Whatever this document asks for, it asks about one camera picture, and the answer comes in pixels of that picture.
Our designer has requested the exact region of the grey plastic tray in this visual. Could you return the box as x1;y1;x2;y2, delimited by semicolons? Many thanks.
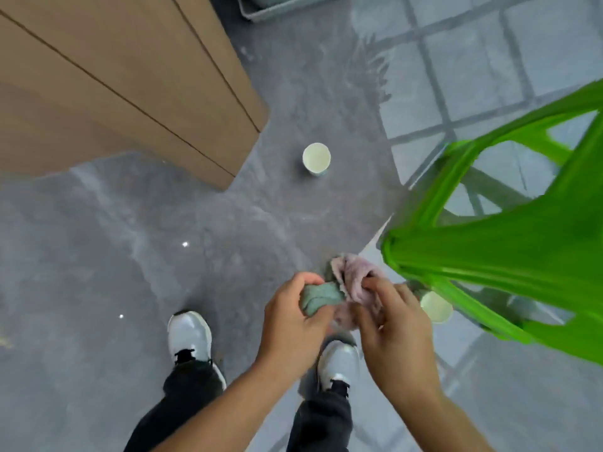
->
236;0;347;22

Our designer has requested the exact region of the person's left hand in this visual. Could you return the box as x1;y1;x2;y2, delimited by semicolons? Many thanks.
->
255;272;338;378

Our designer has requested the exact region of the person's left black trouser leg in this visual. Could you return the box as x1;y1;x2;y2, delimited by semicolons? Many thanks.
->
123;360;225;452

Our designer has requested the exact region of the person's right forearm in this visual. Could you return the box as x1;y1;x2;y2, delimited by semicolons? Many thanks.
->
394;390;495;452

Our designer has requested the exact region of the person's white shoe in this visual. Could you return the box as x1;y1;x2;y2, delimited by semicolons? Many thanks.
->
167;311;227;390
317;340;361;397

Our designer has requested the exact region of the green plastic stool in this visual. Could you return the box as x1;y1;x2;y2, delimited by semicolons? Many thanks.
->
381;80;603;367

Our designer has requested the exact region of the person's left white shoe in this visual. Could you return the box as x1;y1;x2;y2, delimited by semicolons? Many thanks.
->
167;311;227;390

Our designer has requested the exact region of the person's right white shoe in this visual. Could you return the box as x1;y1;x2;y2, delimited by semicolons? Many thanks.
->
317;340;361;397

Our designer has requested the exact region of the person's right hand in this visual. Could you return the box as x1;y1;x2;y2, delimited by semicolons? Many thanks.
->
352;276;444;400

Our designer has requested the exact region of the pink and green cloth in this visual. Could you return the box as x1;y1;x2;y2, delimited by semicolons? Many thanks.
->
300;253;390;331

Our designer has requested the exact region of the wooden cabinet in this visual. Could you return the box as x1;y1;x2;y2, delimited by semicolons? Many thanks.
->
0;0;270;191

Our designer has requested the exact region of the person's black trouser leg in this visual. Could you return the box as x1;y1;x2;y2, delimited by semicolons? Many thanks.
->
286;390;354;452
123;360;225;452

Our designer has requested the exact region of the pale paper cup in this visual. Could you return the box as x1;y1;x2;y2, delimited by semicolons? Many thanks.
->
419;290;454;324
302;142;332;178

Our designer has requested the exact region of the person's right black trouser leg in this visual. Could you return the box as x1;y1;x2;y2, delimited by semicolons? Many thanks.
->
286;390;354;452

